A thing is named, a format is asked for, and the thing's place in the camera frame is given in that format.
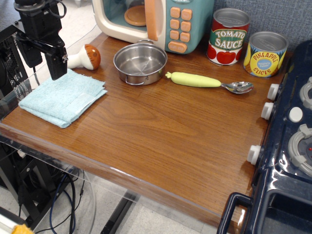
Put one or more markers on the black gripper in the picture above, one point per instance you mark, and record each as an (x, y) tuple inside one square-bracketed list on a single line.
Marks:
[(41, 23)]

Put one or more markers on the spoon with green handle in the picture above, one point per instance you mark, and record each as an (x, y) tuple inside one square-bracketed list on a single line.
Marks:
[(192, 80)]

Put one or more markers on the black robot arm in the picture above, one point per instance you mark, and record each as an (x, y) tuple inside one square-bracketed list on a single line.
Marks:
[(41, 24)]

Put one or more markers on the light blue folded towel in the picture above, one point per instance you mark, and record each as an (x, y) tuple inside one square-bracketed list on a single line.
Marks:
[(64, 100)]

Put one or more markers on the toy mushroom brown cap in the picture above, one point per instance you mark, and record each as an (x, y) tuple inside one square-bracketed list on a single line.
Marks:
[(88, 57)]

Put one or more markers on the stainless steel pot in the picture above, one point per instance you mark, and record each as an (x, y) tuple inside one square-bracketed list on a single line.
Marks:
[(141, 63)]

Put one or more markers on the orange plate inside microwave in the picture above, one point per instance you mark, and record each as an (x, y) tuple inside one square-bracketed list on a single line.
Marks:
[(136, 16)]

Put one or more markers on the toy microwave teal cream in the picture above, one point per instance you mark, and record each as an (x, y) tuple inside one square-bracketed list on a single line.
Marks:
[(177, 26)]

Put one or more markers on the tomato sauce can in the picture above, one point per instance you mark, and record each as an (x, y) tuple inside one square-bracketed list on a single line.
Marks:
[(228, 33)]

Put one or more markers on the pineapple slices can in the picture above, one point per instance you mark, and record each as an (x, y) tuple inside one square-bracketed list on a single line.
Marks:
[(265, 53)]

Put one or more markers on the dark blue toy stove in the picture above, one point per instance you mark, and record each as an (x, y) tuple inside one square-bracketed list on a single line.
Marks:
[(281, 201)]

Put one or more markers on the black metal frame stand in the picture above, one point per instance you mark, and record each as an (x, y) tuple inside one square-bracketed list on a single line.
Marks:
[(33, 183)]

